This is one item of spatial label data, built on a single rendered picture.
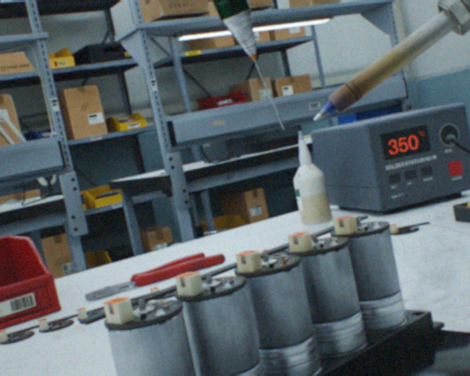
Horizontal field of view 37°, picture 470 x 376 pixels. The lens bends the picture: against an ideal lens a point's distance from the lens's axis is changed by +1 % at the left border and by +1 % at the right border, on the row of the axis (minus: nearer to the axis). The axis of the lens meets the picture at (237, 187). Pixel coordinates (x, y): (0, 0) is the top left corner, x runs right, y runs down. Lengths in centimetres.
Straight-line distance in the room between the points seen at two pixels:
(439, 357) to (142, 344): 13
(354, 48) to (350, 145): 549
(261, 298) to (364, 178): 48
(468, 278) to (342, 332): 18
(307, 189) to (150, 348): 53
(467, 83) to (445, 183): 549
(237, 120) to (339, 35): 328
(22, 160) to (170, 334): 241
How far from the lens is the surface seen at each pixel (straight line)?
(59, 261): 441
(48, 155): 263
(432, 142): 73
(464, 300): 40
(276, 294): 25
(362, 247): 29
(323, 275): 27
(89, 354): 44
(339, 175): 78
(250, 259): 25
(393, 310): 30
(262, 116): 302
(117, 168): 497
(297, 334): 25
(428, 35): 27
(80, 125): 448
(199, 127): 287
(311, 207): 74
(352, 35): 623
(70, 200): 267
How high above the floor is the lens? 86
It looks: 4 degrees down
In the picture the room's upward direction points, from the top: 11 degrees counter-clockwise
